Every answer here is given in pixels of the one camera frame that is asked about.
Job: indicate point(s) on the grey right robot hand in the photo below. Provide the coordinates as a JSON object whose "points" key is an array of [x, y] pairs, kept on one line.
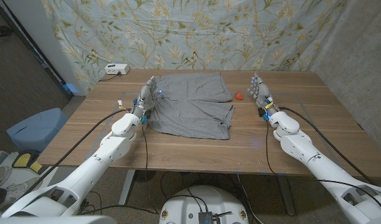
{"points": [[261, 93]]}

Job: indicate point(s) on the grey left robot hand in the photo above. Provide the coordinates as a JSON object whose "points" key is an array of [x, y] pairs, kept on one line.
{"points": [[145, 98]]}

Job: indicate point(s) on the grey shorts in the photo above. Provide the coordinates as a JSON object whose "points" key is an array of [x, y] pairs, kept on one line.
{"points": [[190, 105]]}

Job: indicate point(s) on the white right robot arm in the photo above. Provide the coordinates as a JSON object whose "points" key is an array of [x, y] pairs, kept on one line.
{"points": [[321, 165]]}

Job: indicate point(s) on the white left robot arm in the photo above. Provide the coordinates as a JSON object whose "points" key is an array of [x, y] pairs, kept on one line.
{"points": [[84, 168]]}

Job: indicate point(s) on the small red ball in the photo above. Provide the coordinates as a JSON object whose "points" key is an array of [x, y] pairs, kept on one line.
{"points": [[239, 96]]}

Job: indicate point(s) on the white power strip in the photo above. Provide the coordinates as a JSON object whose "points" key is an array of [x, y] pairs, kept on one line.
{"points": [[117, 68]]}

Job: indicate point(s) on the black round floor fan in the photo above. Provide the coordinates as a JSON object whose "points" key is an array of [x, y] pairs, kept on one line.
{"points": [[145, 176]]}

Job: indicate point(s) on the floral printed backdrop cloth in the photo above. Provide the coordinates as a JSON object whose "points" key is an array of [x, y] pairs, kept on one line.
{"points": [[193, 34]]}

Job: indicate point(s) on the white table leg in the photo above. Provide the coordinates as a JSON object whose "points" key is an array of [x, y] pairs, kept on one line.
{"points": [[127, 186]]}

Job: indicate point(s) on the grey table leg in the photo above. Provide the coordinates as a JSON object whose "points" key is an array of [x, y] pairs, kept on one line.
{"points": [[287, 196]]}

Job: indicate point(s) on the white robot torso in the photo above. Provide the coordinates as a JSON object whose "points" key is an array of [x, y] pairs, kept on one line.
{"points": [[203, 202]]}

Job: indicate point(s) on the yellow foot pedal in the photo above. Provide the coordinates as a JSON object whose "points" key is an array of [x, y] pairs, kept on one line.
{"points": [[21, 160]]}

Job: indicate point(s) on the grey sneaker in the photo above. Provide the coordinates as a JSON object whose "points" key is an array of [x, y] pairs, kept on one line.
{"points": [[20, 188]]}

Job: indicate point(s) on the black door frame rail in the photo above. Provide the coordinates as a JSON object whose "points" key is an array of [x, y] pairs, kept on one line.
{"points": [[31, 46]]}

